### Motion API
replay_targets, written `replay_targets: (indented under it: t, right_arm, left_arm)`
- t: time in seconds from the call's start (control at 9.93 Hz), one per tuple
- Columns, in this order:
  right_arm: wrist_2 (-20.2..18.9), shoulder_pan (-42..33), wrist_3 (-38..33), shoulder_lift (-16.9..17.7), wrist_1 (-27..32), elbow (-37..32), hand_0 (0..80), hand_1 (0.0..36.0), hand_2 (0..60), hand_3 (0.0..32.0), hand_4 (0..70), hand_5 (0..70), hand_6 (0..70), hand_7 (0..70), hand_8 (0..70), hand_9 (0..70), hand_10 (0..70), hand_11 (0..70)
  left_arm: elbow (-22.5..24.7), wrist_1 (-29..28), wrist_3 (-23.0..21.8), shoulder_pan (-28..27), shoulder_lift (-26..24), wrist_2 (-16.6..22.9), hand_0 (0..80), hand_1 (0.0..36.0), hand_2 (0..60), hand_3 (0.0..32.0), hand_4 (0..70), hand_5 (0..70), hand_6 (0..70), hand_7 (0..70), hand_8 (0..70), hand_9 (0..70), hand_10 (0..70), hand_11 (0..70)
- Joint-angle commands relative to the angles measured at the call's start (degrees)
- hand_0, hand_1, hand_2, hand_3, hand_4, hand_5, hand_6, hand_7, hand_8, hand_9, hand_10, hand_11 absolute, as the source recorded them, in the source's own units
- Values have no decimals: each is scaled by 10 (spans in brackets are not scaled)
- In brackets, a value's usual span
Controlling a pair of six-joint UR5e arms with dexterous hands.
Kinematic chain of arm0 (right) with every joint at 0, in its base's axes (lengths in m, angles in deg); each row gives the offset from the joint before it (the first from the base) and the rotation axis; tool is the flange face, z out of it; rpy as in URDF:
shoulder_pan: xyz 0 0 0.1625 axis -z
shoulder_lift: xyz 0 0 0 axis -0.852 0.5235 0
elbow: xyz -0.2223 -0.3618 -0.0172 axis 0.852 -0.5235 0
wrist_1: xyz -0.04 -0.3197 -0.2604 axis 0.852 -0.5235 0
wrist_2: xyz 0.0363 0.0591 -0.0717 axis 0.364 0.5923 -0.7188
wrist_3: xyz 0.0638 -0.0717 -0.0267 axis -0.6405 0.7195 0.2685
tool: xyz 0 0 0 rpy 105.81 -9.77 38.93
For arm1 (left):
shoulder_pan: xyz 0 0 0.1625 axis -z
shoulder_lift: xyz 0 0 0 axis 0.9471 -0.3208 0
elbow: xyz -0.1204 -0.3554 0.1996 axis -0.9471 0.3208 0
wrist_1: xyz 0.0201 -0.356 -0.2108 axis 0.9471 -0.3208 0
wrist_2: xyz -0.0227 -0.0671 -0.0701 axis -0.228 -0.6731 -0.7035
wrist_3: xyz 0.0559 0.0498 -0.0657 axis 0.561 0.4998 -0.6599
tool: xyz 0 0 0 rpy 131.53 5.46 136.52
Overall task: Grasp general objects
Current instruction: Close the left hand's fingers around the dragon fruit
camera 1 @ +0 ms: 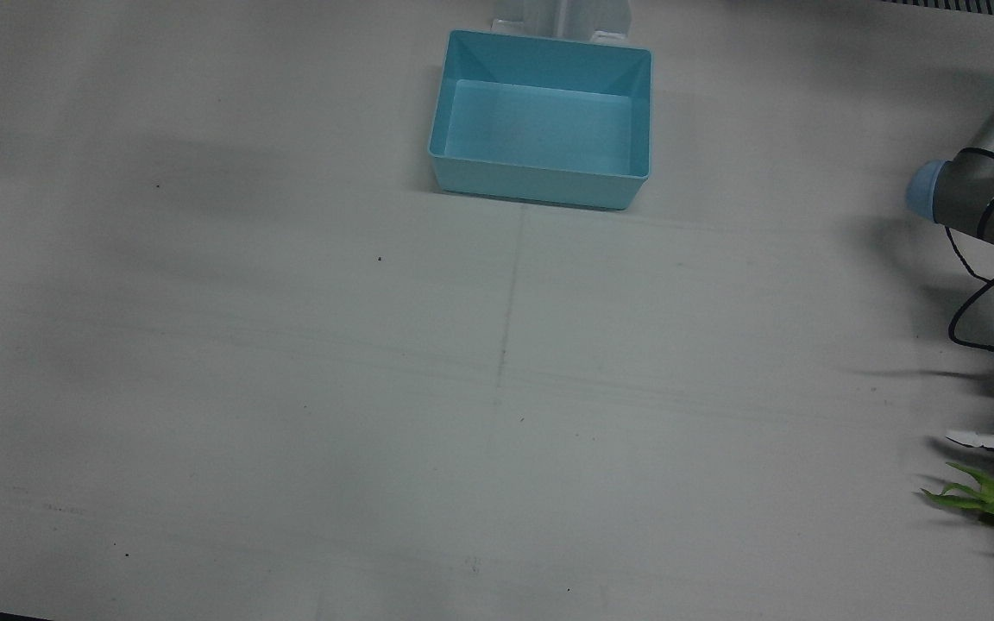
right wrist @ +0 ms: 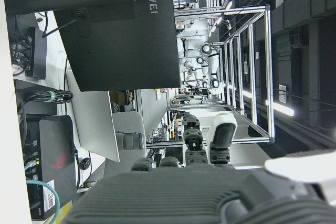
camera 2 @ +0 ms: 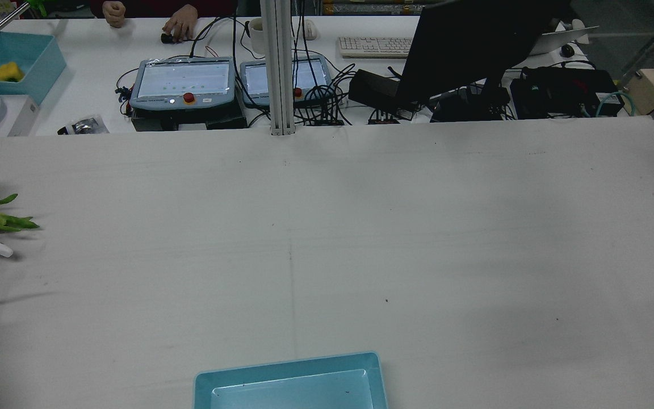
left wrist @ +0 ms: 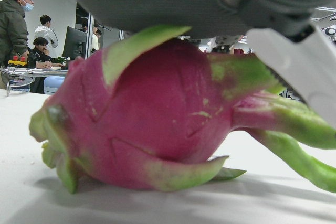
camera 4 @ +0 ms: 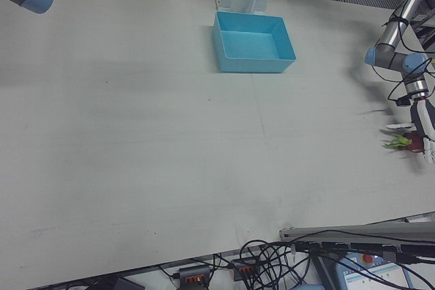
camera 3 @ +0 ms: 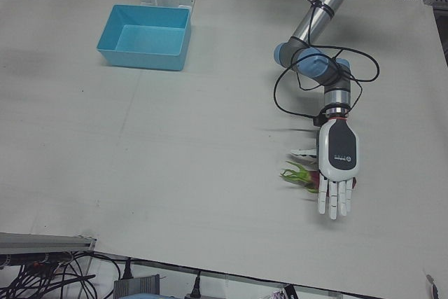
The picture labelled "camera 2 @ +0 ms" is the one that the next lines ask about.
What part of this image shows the person right hand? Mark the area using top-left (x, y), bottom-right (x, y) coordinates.
top-left (102, 1), bottom-right (127, 28)

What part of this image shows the teal network cable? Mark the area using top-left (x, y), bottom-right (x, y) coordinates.
top-left (596, 90), bottom-right (635, 118)

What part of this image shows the clear plastic bag metal part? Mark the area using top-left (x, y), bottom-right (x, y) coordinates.
top-left (57, 115), bottom-right (110, 136)

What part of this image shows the light blue shallow tray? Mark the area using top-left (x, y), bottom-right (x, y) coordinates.
top-left (193, 352), bottom-right (389, 409)

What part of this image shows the white mug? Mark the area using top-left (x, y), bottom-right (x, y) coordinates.
top-left (247, 17), bottom-right (266, 56)

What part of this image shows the black mini PC red logo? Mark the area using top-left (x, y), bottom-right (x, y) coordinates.
top-left (510, 66), bottom-right (625, 120)

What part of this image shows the black controller box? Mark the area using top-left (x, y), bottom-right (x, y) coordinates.
top-left (131, 104), bottom-right (249, 133)

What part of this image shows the white product box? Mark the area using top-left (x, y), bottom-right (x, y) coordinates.
top-left (0, 95), bottom-right (40, 138)

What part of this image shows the black docking box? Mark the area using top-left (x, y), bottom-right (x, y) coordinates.
top-left (348, 69), bottom-right (420, 112)

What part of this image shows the large grey teach pendant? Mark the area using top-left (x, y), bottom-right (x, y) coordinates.
top-left (129, 55), bottom-right (237, 112)

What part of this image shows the black cable tangle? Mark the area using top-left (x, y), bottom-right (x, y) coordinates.
top-left (292, 64), bottom-right (357, 124)

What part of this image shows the black cable hub box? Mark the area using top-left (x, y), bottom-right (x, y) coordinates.
top-left (431, 91), bottom-right (510, 123)

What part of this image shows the person left hand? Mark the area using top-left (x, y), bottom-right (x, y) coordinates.
top-left (162, 5), bottom-right (199, 43)

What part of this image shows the person dark red sweater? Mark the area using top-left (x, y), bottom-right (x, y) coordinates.
top-left (90, 0), bottom-right (238, 19)

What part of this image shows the aluminium profile post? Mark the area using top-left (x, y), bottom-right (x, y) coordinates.
top-left (259, 0), bottom-right (296, 136)

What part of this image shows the light blue storage bin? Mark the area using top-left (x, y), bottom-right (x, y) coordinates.
top-left (0, 29), bottom-right (68, 106)

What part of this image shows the yellow toy pepper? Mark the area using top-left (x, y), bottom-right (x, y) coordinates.
top-left (0, 61), bottom-right (26, 82)

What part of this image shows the black Huawei monitor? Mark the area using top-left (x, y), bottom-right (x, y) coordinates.
top-left (397, 0), bottom-right (573, 106)

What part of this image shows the white keyboard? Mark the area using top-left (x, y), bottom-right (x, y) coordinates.
top-left (337, 36), bottom-right (414, 59)

